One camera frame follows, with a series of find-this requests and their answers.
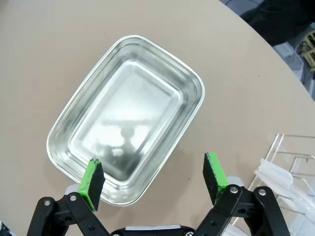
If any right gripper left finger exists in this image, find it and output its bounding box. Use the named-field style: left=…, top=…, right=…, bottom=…
left=26, top=158, right=116, bottom=236

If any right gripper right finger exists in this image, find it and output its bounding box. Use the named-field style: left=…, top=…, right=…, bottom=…
left=194, top=152, right=290, bottom=236

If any clear plastic snap lid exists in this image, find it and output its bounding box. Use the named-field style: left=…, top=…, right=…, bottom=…
left=253, top=158, right=315, bottom=236

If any steel rectangular container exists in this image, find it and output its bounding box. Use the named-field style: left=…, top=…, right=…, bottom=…
left=46, top=34, right=205, bottom=207

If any beige woven basket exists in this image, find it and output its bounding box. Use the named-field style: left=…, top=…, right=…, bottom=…
left=299, top=33, right=315, bottom=68

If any person in black t-shirt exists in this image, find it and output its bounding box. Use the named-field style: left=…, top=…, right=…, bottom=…
left=240, top=0, right=315, bottom=46

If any metal wire lid rack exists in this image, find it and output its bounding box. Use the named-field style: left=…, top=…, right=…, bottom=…
left=231, top=134, right=315, bottom=222

